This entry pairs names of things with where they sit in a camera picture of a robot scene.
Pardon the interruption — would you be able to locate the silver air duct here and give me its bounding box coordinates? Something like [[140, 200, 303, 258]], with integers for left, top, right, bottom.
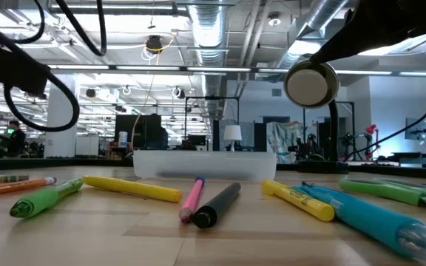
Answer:
[[187, 0, 229, 119]]

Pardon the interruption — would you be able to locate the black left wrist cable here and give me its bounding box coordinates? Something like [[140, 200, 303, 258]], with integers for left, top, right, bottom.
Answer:
[[0, 10, 81, 133]]

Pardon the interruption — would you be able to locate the brown pencil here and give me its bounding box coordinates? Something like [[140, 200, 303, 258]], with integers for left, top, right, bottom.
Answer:
[[0, 174, 30, 187]]

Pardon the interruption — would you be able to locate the orange pencil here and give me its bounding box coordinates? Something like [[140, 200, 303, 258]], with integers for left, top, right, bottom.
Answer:
[[0, 177, 58, 199]]

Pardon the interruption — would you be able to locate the black desk lamp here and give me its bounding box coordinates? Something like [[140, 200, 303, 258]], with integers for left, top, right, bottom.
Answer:
[[283, 58, 350, 174]]

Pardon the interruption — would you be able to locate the green pen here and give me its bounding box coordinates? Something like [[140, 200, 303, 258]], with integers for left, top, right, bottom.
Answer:
[[9, 177, 84, 219]]

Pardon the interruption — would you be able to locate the wall screen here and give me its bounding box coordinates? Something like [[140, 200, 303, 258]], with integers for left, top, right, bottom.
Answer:
[[405, 117, 426, 141]]

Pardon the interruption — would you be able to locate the yellow highlighter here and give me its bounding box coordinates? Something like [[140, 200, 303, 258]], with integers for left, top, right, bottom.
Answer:
[[261, 179, 336, 222], [82, 175, 183, 204]]

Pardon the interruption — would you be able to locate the black ceiling-hung device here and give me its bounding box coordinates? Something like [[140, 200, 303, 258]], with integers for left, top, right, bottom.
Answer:
[[145, 35, 164, 55]]

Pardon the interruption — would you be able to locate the black marker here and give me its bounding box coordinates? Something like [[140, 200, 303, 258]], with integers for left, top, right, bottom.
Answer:
[[192, 181, 243, 229]]

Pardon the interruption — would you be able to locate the black background robot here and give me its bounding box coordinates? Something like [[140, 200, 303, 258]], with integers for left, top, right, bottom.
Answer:
[[294, 132, 320, 162]]

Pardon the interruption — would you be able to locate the red desk lamp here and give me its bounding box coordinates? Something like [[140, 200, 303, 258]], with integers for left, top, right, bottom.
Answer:
[[364, 123, 381, 162]]

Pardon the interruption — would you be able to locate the pink pencil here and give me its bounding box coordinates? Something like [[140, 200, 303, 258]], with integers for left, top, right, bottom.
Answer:
[[178, 177, 206, 224]]

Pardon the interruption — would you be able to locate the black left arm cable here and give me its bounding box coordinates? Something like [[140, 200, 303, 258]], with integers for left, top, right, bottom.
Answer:
[[54, 0, 108, 57]]

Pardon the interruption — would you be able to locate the black monitor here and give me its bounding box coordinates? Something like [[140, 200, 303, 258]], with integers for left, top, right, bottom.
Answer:
[[114, 114, 162, 151]]

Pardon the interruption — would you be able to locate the clear plastic supply box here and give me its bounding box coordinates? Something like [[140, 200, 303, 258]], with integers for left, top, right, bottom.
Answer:
[[132, 149, 278, 183]]

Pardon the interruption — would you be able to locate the blue pen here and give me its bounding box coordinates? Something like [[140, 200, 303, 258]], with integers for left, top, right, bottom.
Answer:
[[293, 180, 426, 265]]

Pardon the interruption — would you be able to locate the white cabinet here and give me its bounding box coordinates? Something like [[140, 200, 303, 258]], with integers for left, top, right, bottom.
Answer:
[[75, 135, 100, 157]]

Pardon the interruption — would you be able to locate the black cable along frame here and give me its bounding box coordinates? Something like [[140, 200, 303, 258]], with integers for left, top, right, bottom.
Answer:
[[343, 76, 426, 163]]

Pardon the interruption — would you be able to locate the pale plastic sheet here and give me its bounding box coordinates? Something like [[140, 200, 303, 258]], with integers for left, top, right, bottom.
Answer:
[[266, 120, 306, 163]]

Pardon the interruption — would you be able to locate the white table lamp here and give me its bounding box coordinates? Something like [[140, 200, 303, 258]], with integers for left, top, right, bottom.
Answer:
[[223, 124, 243, 152]]

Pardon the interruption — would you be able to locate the black aluminium table frame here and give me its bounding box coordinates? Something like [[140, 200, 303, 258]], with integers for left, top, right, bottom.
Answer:
[[0, 155, 426, 181]]

